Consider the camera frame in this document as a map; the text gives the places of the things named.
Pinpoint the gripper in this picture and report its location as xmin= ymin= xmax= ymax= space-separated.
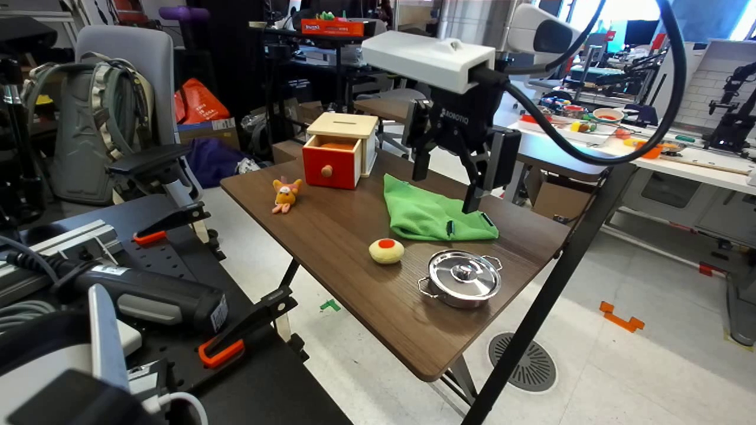
xmin=403 ymin=81 xmax=522 ymax=214

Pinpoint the silver pot lid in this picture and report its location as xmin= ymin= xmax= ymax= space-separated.
xmin=428 ymin=249 xmax=502 ymax=300

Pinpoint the silver pot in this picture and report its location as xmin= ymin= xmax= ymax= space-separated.
xmin=417 ymin=249 xmax=503 ymax=309

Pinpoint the green cloth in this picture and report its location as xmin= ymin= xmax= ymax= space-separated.
xmin=382 ymin=173 xmax=500 ymax=242

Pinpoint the cardboard box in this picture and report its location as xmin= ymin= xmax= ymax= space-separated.
xmin=524 ymin=168 xmax=596 ymax=223
xmin=177 ymin=117 xmax=241 ymax=149
xmin=271 ymin=139 xmax=305 ymax=165

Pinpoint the wooden toy box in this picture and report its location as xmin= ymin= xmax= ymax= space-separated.
xmin=302 ymin=112 xmax=379 ymax=190

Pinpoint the yellow round toy red dot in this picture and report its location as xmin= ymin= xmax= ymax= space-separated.
xmin=368 ymin=237 xmax=406 ymax=265

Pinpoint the red drawer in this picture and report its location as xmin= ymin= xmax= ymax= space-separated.
xmin=302 ymin=135 xmax=363 ymax=190

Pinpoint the black shelf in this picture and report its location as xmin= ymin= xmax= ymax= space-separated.
xmin=262 ymin=17 xmax=392 ymax=145

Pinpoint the black stand pole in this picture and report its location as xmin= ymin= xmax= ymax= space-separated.
xmin=460 ymin=161 xmax=637 ymax=425

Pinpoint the orange box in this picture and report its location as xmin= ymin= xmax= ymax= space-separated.
xmin=301 ymin=18 xmax=366 ymax=38

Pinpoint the yellow pink plush toy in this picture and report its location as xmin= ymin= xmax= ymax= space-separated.
xmin=271 ymin=175 xmax=303 ymax=215

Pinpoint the white table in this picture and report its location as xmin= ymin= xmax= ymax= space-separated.
xmin=507 ymin=89 xmax=756 ymax=349

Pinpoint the round floor vent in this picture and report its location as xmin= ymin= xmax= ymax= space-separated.
xmin=488 ymin=331 xmax=558 ymax=394

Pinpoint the purple bag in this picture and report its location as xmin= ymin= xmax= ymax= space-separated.
xmin=187 ymin=137 xmax=261 ymax=189

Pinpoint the orange bag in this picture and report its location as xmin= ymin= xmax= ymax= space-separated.
xmin=174 ymin=77 xmax=232 ymax=125

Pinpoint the black clamp orange grip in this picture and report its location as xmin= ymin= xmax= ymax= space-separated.
xmin=132 ymin=201 xmax=212 ymax=247
xmin=197 ymin=287 xmax=298 ymax=370

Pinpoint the grey office chair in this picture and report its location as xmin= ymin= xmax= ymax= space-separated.
xmin=50 ymin=24 xmax=227 ymax=261

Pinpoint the black handheld device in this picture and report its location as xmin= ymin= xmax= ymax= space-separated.
xmin=50 ymin=261 xmax=229 ymax=336

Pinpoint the grey green backpack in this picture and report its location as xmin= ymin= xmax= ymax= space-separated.
xmin=22 ymin=52 xmax=157 ymax=206

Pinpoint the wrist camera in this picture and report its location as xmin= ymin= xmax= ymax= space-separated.
xmin=361 ymin=30 xmax=497 ymax=95

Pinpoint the white cable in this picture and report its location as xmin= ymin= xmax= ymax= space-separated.
xmin=155 ymin=391 xmax=209 ymax=425

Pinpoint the aluminium rail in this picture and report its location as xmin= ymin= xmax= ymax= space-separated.
xmin=0 ymin=219 xmax=123 ymax=285

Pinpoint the coil of grey cable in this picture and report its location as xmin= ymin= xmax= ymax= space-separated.
xmin=0 ymin=299 xmax=58 ymax=332

